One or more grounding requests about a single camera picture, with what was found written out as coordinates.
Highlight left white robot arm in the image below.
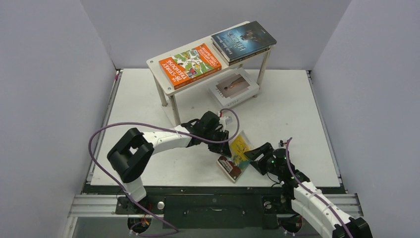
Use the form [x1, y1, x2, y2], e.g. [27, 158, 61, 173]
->
[106, 111, 231, 213]

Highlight black blue treehouse book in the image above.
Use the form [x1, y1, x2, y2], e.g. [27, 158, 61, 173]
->
[212, 43, 272, 66]

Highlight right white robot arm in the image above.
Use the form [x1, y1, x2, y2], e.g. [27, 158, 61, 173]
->
[244, 139, 372, 238]

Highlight white style magazine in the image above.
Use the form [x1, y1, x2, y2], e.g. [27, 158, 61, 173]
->
[208, 68, 260, 108]

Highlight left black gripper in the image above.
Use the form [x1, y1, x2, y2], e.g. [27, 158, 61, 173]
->
[203, 128, 231, 157]

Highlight yellow red paperback book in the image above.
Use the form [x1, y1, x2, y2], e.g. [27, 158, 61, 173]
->
[216, 130, 255, 183]

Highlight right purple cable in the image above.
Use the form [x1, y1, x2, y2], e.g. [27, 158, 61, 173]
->
[284, 137, 354, 238]

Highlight dark blue paperback book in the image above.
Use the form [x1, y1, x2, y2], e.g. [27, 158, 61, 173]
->
[211, 21, 277, 61]

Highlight orange 78-storey treehouse book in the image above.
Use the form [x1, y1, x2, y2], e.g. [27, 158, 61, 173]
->
[159, 44, 222, 89]

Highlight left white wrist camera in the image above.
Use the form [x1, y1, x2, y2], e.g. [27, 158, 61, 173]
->
[218, 112, 233, 127]

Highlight white two-tier shelf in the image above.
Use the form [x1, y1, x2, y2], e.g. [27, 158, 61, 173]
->
[147, 21, 277, 125]

